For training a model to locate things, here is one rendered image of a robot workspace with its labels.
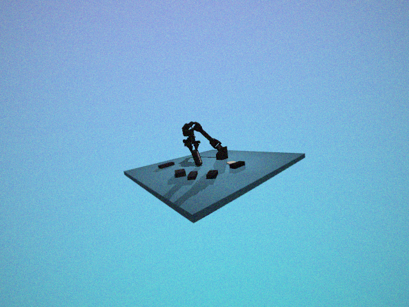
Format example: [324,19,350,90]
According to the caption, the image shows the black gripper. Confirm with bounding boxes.
[184,136,201,153]

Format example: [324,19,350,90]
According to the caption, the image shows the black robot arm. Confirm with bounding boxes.
[181,121,222,151]

